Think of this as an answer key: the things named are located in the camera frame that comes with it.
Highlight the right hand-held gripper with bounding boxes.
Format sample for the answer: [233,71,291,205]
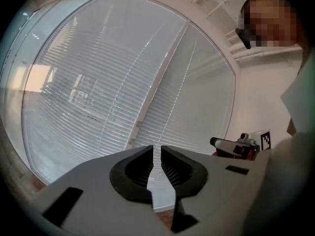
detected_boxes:
[210,129,273,161]

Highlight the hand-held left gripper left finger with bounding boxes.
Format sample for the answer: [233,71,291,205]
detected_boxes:
[29,145,170,236]

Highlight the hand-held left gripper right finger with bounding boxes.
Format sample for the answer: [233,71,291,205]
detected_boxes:
[161,145,255,236]

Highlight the person's right hand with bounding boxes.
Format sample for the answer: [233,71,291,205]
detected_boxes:
[242,147,255,161]

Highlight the person's t-shirt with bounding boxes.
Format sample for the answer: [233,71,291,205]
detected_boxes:
[280,43,315,142]

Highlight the white ceiling pipes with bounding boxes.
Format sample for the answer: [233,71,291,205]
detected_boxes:
[206,0,303,61]

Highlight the person's head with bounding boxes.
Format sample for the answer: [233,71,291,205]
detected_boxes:
[240,0,302,49]

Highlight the black head camera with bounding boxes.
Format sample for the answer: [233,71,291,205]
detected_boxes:
[235,27,253,50]

